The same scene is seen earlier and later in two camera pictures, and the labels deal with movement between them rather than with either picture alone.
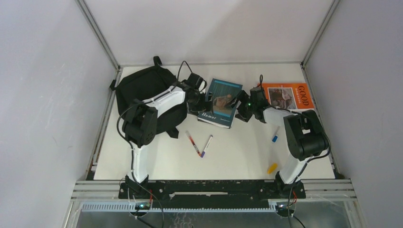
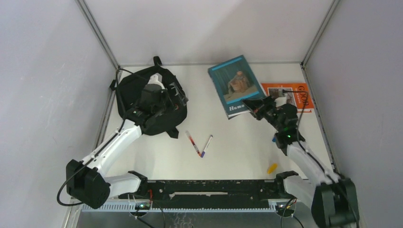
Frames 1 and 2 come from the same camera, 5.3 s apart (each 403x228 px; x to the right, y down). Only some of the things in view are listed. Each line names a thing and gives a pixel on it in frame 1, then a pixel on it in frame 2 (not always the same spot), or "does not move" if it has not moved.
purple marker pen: (208, 142) does not move
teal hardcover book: (222, 94) → (235, 83)
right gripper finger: (244, 108) → (254, 105)
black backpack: (143, 82) does not move
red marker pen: (193, 143) does not move
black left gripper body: (197, 103) → (162, 108)
